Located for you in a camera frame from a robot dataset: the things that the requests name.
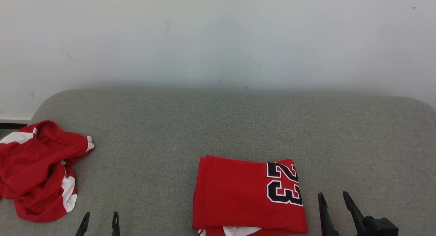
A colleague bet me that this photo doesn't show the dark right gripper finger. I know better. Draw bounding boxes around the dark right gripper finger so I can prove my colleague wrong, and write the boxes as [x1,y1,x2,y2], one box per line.
[318,192,340,236]
[342,191,366,235]

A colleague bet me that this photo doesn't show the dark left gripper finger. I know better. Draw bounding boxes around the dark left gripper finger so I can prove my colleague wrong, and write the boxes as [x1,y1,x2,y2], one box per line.
[75,212,91,236]
[111,211,121,236]

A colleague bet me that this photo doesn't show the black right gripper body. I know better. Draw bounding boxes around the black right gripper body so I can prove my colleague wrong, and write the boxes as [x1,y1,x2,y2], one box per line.
[358,216,399,236]

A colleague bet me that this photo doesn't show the red shorts with white stripes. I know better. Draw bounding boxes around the red shorts with white stripes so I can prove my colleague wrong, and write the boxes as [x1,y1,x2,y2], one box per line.
[0,120,95,223]

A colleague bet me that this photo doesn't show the red basketball jersey number 23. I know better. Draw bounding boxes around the red basketball jersey number 23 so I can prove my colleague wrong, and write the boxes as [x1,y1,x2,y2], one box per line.
[192,155,308,236]

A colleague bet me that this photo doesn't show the white wall baseboard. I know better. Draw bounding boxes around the white wall baseboard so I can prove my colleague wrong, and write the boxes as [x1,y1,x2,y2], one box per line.
[0,116,33,124]

